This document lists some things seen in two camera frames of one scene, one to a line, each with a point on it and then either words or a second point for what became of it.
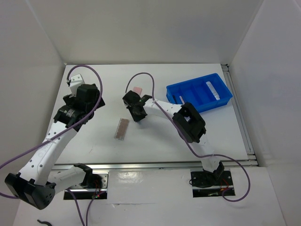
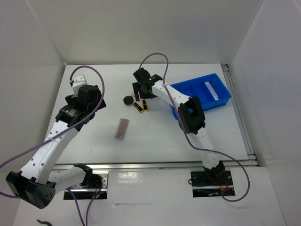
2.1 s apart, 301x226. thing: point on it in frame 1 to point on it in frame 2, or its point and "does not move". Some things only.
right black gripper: (136, 118) to (137, 87)
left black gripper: (99, 101) does not move
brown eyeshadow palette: (121, 128) does not move
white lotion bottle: (213, 91) does not move
